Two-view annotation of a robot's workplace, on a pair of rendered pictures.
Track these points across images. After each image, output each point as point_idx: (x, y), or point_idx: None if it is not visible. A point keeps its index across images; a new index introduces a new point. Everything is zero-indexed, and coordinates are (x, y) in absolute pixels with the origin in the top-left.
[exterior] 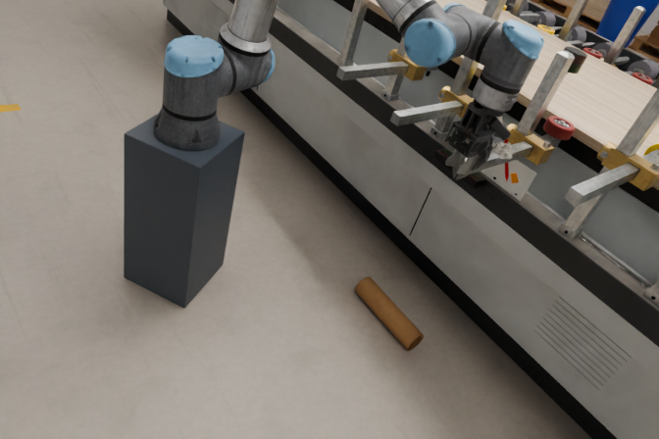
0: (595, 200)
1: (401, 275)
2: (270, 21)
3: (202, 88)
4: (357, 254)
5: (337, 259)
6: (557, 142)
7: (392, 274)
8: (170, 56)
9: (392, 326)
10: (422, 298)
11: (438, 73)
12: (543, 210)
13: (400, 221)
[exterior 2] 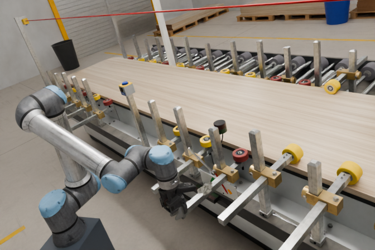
0: (263, 196)
1: (230, 244)
2: (81, 168)
3: (60, 217)
4: (203, 240)
5: (192, 249)
6: (244, 162)
7: (225, 245)
8: (39, 210)
9: None
10: None
11: (191, 135)
12: (252, 202)
13: (219, 212)
